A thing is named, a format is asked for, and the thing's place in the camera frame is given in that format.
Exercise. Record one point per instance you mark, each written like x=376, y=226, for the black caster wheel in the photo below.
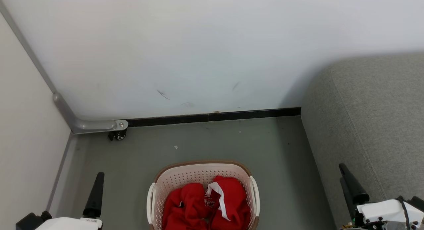
x=118, y=136

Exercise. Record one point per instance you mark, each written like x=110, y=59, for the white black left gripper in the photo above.
x=66, y=224

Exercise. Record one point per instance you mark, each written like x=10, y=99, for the red shorts with white stripes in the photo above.
x=185, y=206

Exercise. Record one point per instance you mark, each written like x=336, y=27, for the grey metal partition frame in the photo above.
x=96, y=125

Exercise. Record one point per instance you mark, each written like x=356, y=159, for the red jersey with white trim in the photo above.
x=235, y=197

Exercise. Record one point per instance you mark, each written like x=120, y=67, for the grey fabric sofa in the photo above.
x=371, y=117

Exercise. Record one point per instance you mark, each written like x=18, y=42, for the black baseboard strip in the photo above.
x=212, y=117

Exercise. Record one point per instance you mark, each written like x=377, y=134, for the cream perforated laundry basket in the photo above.
x=198, y=173

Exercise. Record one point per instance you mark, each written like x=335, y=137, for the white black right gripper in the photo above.
x=384, y=210

